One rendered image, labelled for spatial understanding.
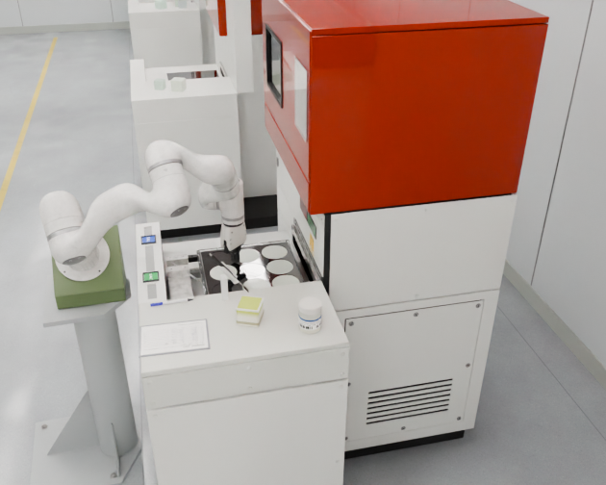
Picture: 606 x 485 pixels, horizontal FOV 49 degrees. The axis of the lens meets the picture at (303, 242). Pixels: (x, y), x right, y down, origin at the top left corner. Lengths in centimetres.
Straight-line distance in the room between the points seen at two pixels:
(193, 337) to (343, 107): 83
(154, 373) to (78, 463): 118
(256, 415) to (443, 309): 85
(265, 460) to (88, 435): 103
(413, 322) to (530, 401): 103
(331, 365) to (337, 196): 54
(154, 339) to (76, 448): 116
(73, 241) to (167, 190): 35
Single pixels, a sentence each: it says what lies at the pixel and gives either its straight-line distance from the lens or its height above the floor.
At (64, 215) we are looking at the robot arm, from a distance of 215.
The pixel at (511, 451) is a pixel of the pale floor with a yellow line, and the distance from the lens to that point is 317.
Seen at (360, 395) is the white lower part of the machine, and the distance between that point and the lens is 272.
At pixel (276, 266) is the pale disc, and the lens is 251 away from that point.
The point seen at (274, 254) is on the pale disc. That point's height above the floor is 90.
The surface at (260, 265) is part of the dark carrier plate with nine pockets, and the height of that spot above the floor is 90.
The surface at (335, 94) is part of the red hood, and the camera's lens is 203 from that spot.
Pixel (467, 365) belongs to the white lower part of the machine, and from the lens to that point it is 281.
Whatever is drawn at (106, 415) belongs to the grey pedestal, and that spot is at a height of 26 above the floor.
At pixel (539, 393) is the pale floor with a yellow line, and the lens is 348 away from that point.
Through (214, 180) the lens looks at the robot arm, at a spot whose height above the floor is 140.
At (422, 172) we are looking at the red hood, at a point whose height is 134.
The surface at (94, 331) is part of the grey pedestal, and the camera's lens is 264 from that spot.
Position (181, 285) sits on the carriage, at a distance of 248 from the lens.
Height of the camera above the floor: 227
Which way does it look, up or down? 31 degrees down
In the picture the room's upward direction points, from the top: straight up
